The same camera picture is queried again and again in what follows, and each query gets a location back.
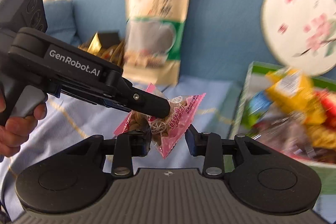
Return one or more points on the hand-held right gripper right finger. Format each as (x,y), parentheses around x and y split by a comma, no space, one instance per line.
(193,142)

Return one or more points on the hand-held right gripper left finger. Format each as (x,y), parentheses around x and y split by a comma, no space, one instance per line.
(140,146)

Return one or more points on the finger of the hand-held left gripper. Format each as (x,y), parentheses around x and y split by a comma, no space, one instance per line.
(152,106)
(86,98)

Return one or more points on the pink snack packet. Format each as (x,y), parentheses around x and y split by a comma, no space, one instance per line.
(173,129)

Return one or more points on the green cardboard box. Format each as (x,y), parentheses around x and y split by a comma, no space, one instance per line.
(240,108)

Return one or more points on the clear packet of red dates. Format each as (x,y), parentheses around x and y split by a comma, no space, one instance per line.
(283,132)

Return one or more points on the yellow snack packet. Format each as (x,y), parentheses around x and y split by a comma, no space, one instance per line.
(294,92)

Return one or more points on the red and beige snack packet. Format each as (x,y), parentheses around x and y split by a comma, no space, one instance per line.
(328,106)

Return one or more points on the person's left hand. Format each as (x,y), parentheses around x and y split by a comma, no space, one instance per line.
(18,134)

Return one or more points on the striped blue blanket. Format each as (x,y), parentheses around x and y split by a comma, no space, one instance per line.
(78,119)

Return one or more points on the wicker basket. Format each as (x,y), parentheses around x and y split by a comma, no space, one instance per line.
(115,53)

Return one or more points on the blue cushion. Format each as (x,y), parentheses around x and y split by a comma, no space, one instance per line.
(60,22)

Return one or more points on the small black box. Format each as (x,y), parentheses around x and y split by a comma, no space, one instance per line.
(110,39)

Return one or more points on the tall beige green grain pouch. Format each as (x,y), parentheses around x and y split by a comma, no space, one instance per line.
(155,16)

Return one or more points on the round floral fan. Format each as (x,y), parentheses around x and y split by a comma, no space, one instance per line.
(296,16)

